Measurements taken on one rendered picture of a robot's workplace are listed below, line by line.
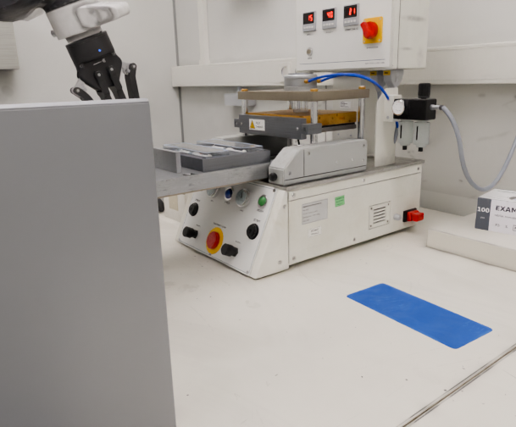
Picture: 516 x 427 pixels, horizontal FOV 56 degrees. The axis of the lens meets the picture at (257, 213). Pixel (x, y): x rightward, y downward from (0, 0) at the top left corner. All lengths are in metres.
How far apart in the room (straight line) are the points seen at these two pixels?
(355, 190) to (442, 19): 0.61
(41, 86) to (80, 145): 1.97
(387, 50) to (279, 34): 0.86
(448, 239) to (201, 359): 0.66
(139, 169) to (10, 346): 0.19
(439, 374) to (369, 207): 0.54
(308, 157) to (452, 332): 0.43
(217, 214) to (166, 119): 1.55
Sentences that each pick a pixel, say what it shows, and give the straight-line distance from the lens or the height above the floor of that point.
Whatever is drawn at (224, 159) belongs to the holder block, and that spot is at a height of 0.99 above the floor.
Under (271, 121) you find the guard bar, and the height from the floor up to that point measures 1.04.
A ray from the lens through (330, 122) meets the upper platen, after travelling 1.14.
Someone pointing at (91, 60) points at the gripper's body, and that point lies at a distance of 0.92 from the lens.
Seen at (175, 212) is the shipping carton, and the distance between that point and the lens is 1.42.
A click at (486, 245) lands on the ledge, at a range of 1.13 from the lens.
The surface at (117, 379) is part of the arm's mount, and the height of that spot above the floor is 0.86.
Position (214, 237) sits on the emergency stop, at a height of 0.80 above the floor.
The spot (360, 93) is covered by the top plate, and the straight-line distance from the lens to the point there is 1.16.
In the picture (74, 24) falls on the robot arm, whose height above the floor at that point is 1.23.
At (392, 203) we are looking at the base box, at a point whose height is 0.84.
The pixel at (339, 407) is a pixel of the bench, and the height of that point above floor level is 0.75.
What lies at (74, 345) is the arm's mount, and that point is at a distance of 0.49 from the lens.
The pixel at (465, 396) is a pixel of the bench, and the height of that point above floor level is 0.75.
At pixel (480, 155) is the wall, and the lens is 1.47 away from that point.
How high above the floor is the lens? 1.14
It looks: 15 degrees down
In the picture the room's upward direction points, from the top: 2 degrees counter-clockwise
